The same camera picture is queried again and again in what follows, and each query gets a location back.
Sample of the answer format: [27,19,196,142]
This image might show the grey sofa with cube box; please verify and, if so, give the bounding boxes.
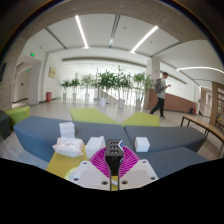
[123,124,208,154]

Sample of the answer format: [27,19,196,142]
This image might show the stacked white tissue packs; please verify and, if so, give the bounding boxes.
[58,121,77,140]

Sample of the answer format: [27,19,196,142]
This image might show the wooden shelf unit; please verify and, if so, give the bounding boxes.
[209,81,224,130]

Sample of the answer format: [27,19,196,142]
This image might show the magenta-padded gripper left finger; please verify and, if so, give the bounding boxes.
[68,146,111,192]

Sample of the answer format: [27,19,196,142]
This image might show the small green seat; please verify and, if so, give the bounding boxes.
[121,111,161,128]

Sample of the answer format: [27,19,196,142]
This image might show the round white yellow-rimmed power strip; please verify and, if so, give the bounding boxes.
[63,166,81,181]

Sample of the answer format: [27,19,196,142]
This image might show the grey sofa beside table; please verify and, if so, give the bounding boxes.
[132,146,210,180]

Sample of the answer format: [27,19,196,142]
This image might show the person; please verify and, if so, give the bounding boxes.
[148,71,172,120]

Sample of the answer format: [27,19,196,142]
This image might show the large green seat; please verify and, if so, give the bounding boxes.
[69,107,122,126]

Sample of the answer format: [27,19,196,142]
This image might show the small white cube box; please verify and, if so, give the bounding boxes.
[134,136,151,154]

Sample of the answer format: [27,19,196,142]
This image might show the white box with raised back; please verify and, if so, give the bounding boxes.
[84,135,107,160]

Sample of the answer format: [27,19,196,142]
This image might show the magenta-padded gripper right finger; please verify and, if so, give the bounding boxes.
[118,147,160,191]

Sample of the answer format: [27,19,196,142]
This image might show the group of ceiling strip lights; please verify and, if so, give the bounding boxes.
[74,14,224,75]

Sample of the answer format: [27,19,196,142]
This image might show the group of potted plants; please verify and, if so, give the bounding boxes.
[59,65,157,110]

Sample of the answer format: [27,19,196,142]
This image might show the dark grey seat block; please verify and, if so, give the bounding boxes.
[0,110,12,141]

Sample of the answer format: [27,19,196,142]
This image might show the green sofa by wall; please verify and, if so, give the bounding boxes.
[4,105,31,128]

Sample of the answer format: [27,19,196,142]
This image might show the wooden bench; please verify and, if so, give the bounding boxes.
[180,114,224,157]

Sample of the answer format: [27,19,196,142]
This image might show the yellow wall picture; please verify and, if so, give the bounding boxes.
[47,66,58,80]

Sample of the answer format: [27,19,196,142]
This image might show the long grey sofa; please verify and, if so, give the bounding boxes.
[12,115,135,163]

